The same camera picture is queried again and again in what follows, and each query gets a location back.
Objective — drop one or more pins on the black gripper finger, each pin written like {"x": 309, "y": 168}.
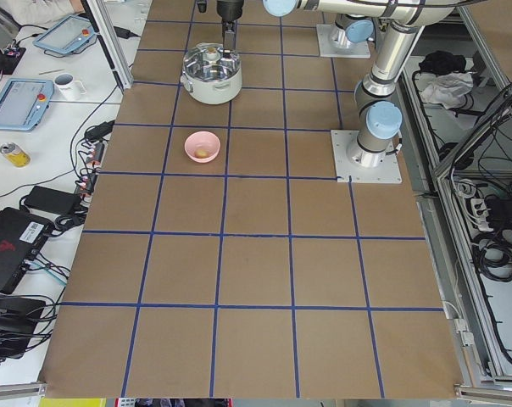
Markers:
{"x": 227, "y": 38}

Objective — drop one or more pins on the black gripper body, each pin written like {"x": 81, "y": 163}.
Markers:
{"x": 230, "y": 9}

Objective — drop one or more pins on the brown egg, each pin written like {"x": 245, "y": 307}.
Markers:
{"x": 201, "y": 153}

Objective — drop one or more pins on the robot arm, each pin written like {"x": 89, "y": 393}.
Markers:
{"x": 380, "y": 119}
{"x": 341, "y": 20}

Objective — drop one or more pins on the pale green cooking pot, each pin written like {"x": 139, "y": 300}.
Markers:
{"x": 211, "y": 75}

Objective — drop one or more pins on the pink bowl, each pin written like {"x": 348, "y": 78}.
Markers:
{"x": 202, "y": 139}

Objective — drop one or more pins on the far teach pendant tablet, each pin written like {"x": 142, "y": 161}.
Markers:
{"x": 69, "y": 35}

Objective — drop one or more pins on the teach pendant tablet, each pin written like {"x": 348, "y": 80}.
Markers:
{"x": 69, "y": 35}
{"x": 23, "y": 102}

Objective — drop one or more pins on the white mug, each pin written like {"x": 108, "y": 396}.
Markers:
{"x": 71, "y": 88}

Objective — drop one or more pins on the black power strip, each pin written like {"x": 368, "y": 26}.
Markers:
{"x": 92, "y": 163}

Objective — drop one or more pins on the black cloth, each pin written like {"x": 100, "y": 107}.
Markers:
{"x": 442, "y": 63}

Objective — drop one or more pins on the near teach pendant tablet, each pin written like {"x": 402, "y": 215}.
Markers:
{"x": 23, "y": 102}

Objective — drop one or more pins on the white cloth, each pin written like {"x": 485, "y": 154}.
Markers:
{"x": 448, "y": 90}

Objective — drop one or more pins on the black power adapter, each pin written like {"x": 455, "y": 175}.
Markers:
{"x": 52, "y": 201}

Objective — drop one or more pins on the yellow drink can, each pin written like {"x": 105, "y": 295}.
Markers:
{"x": 15, "y": 154}

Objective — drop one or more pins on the black computer box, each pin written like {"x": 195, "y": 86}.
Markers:
{"x": 22, "y": 236}

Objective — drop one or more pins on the aluminium frame post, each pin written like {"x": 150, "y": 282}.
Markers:
{"x": 104, "y": 28}

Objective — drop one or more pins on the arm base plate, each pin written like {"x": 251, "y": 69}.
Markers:
{"x": 354, "y": 164}
{"x": 350, "y": 42}

